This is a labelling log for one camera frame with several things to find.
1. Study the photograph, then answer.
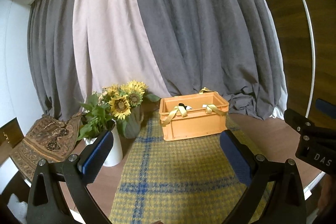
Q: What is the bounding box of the panda plush toy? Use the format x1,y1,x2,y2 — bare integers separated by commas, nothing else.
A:
178,103,192,110

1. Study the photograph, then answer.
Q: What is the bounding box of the person's right hand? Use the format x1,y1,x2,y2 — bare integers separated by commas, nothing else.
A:
318,174,335,214

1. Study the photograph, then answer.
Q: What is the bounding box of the brown patterned cushion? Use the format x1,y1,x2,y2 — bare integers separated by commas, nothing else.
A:
10,113,81,182

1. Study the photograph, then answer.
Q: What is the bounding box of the white ribbed vase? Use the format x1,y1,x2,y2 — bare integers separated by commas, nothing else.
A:
84,120,123,167

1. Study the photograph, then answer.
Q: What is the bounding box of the green leafy plant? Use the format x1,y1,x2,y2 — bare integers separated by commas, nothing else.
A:
77,92,115,140

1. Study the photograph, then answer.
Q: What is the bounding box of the yellow green woven rug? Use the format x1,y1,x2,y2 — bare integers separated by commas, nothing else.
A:
109,112,246,223

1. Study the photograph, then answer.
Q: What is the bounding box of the white floor lamp arc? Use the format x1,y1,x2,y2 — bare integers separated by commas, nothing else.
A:
275,0,316,119

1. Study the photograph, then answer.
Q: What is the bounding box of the orange plastic crate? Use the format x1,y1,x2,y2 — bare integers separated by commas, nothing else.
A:
159,88,229,141

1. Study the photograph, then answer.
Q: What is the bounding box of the pale green ribbed vase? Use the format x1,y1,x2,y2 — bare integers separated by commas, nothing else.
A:
116,106,144,139

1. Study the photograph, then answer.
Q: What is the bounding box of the sunflower bouquet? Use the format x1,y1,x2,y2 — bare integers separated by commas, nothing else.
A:
98,80,160,120

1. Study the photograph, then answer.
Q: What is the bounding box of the grey curtain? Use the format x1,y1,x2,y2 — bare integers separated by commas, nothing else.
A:
27,0,288,120

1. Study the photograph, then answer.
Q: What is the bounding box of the white sheer curtain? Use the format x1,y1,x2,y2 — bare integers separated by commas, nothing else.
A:
72,0,170,98

